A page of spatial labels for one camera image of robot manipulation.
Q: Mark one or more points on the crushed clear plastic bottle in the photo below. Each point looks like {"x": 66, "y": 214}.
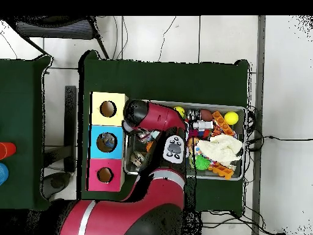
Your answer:
{"x": 144, "y": 136}
{"x": 111, "y": 145}
{"x": 105, "y": 140}

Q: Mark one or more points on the cream waffle cloth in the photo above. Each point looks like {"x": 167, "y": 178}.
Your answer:
{"x": 220, "y": 148}

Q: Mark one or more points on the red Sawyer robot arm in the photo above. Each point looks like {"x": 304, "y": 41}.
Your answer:
{"x": 151, "y": 200}

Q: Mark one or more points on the wooden box with three holes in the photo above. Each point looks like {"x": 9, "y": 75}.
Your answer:
{"x": 115, "y": 166}

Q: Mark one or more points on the shallow clear mesh bin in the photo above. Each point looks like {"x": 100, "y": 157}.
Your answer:
{"x": 240, "y": 146}

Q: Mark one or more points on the yellow ball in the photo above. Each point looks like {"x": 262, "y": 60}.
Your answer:
{"x": 181, "y": 110}
{"x": 231, "y": 118}

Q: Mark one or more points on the crushed silver can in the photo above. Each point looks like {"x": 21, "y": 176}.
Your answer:
{"x": 137, "y": 158}

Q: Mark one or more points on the silver plastic toy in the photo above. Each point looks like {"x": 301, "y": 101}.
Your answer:
{"x": 202, "y": 125}

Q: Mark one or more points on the dark green tablecloth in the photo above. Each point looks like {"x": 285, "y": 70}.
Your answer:
{"x": 171, "y": 80}

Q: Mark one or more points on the brown toy football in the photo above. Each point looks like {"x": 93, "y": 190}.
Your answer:
{"x": 206, "y": 115}

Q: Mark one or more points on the green spiky toy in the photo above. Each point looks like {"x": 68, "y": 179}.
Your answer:
{"x": 202, "y": 162}

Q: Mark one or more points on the long orange toy brick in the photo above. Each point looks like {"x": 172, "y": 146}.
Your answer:
{"x": 223, "y": 123}

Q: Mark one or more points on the orange toy tray block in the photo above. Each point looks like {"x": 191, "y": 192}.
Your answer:
{"x": 221, "y": 171}

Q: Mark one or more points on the grey stand foot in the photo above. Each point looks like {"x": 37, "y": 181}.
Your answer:
{"x": 57, "y": 182}

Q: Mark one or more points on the dark green side table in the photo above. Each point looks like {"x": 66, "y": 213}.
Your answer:
{"x": 19, "y": 110}

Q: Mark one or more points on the dark chair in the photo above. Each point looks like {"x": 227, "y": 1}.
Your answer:
{"x": 56, "y": 29}

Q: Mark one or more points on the red plastic cup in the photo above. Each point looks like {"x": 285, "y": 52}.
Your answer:
{"x": 8, "y": 150}

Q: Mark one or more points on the blue plastic cup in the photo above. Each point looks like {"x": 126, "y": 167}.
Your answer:
{"x": 3, "y": 173}

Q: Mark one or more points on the black camera stand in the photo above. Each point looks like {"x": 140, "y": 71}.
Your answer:
{"x": 70, "y": 122}

